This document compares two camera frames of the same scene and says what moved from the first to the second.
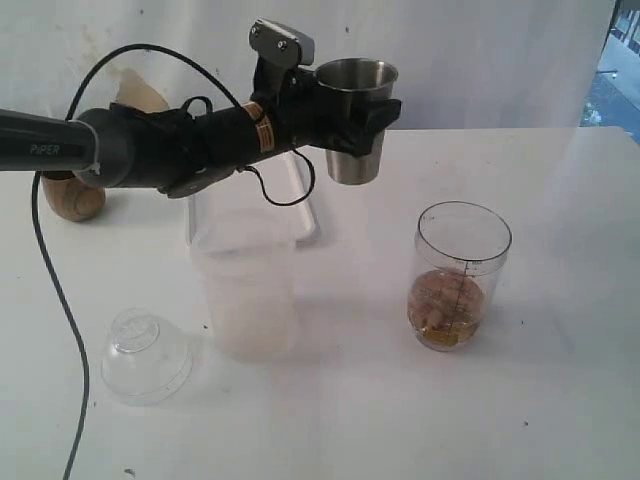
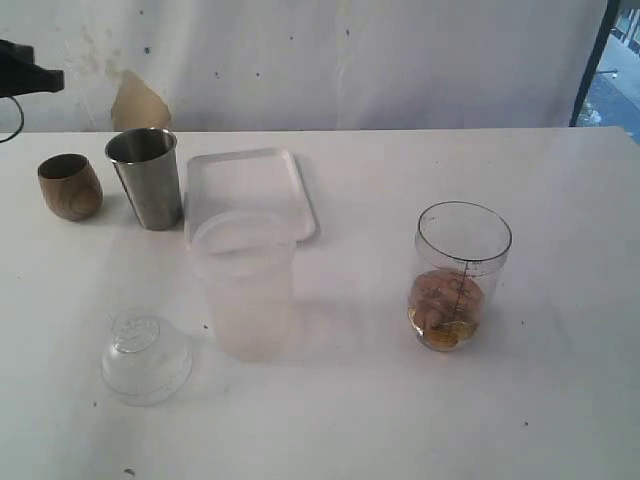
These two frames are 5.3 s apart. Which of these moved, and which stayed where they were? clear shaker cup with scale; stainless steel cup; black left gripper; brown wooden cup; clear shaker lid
Moved: stainless steel cup; black left gripper
Stayed: clear shaker lid; brown wooden cup; clear shaker cup with scale
